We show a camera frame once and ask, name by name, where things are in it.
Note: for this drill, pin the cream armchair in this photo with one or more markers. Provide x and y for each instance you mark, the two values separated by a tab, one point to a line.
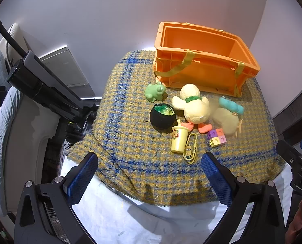
26	132

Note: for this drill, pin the pale yellow plush toy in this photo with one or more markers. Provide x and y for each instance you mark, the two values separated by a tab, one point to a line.
226	120

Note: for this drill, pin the grey cushion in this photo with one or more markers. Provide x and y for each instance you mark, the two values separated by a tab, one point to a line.
0	122

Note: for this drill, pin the green frog toy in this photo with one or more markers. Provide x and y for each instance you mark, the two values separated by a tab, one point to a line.
154	91

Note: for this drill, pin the white sheet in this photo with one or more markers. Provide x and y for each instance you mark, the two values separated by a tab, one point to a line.
145	223

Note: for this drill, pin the yellow blue checked blanket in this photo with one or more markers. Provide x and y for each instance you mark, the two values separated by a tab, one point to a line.
130	132

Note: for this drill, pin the orange plastic crate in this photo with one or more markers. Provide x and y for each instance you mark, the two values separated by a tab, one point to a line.
204	56

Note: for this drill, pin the yellow cup with straw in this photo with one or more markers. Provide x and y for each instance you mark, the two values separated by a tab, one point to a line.
179	139

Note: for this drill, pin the colourful cube blocks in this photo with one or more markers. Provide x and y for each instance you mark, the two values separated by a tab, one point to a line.
217	137

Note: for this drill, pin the yellow duck plush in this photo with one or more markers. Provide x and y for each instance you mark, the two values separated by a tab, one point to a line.
194	106

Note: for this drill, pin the person's right hand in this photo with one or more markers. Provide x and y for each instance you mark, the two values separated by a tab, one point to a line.
299	223

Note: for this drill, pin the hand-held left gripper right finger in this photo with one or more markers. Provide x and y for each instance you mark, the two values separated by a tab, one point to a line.
217	180

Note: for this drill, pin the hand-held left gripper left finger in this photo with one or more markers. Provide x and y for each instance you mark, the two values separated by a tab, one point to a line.
82	176

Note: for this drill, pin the black folding frame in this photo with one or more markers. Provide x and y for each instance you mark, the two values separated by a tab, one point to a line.
49	83

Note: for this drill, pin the white flat panel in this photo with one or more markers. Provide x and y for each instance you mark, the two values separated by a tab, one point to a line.
64	66

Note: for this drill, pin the black net pouch green toy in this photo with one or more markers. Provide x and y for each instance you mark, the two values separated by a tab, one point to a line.
163	118

